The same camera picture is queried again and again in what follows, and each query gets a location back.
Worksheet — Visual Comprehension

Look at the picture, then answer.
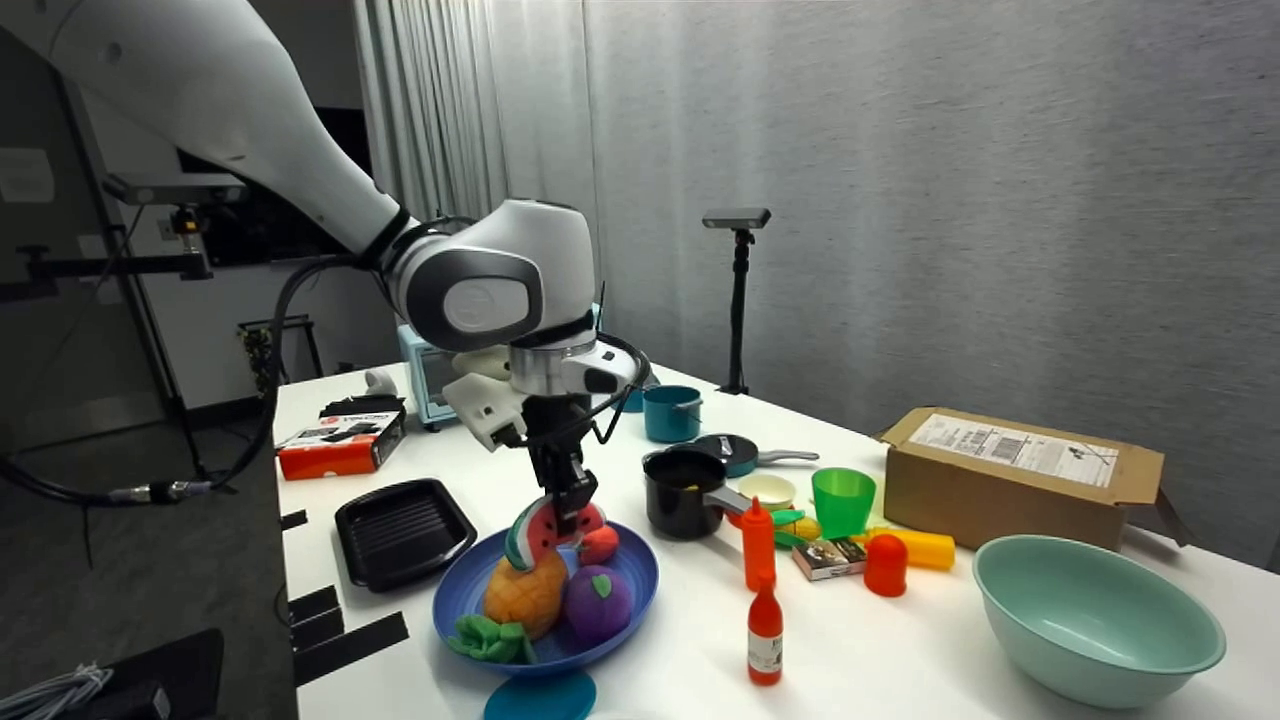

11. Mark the small white bowl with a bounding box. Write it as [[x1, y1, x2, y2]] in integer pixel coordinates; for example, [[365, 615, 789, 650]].
[[736, 476, 795, 508]]

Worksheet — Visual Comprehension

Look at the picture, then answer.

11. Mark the small red sauce bottle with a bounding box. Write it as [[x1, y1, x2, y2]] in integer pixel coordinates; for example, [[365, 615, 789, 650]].
[[747, 588, 785, 688]]

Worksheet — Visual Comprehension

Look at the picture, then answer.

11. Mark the small dark frying pan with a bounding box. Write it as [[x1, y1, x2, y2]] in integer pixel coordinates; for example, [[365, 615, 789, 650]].
[[697, 432, 816, 480]]

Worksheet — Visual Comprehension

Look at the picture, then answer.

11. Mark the plush watermelon slice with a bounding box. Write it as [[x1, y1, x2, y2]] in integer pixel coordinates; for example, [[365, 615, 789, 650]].
[[504, 498, 560, 570]]

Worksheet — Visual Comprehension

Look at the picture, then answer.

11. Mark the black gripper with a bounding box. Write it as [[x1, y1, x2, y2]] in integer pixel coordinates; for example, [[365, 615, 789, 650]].
[[512, 339, 639, 533]]

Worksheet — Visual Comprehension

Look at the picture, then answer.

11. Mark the camera on black stand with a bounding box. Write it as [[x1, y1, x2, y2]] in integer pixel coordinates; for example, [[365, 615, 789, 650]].
[[701, 209, 773, 397]]

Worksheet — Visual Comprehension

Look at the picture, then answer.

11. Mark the red plastic cup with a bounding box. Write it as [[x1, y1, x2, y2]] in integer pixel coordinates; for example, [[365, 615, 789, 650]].
[[862, 536, 907, 595]]

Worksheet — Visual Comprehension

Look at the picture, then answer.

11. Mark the blue plate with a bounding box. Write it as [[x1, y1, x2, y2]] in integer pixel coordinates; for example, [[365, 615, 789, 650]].
[[430, 525, 659, 676]]

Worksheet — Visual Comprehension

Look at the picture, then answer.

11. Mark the black toy pot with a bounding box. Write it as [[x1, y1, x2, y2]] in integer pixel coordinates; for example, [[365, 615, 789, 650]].
[[642, 443, 751, 541]]

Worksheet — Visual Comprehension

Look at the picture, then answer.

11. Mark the red plush strawberry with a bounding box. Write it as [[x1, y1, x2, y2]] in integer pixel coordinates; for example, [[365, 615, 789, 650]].
[[577, 525, 619, 565]]

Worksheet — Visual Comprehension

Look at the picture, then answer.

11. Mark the teal cup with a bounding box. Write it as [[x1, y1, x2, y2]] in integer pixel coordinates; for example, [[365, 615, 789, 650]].
[[642, 382, 701, 443]]

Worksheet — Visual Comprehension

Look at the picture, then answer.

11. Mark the black plastic tray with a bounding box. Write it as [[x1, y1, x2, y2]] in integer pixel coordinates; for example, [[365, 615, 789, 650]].
[[336, 480, 475, 592]]

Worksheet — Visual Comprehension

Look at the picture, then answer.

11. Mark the orange squeeze bottle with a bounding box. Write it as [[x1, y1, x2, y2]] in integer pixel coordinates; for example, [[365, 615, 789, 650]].
[[739, 498, 777, 592]]

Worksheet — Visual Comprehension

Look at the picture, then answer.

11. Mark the red and white box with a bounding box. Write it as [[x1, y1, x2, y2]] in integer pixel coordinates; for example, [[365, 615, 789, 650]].
[[276, 413, 402, 480]]

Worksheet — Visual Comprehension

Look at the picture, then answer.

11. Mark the mint green bowl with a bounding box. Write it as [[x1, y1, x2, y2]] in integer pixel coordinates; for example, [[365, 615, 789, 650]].
[[973, 536, 1228, 706]]

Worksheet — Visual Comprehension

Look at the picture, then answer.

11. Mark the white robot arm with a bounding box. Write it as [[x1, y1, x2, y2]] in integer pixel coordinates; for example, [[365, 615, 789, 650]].
[[0, 0, 642, 536]]

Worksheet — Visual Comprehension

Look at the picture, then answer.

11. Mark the yellow plush pineapple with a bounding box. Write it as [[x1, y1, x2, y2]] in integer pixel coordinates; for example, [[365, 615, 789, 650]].
[[452, 558, 568, 662]]

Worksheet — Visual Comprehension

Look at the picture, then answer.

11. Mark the light blue toy oven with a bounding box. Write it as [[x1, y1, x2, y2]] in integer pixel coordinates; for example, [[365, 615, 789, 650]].
[[394, 324, 455, 427]]

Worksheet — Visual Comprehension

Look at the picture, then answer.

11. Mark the green plastic cup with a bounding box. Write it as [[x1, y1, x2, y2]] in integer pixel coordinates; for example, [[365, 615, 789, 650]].
[[812, 466, 875, 541]]

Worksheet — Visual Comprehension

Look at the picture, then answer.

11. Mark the small picture card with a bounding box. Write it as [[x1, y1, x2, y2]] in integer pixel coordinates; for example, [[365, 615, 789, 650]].
[[793, 541, 862, 583]]

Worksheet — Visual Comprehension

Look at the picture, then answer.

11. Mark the teal round lid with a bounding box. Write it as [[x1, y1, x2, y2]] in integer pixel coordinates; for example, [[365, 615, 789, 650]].
[[482, 672, 594, 720]]

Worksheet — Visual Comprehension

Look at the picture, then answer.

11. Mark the purple plush eggplant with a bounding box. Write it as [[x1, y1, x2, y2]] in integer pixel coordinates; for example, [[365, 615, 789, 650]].
[[560, 565, 632, 649]]

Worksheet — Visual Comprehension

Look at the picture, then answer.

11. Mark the cardboard box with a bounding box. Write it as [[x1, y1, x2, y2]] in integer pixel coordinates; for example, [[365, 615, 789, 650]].
[[882, 406, 1163, 547]]

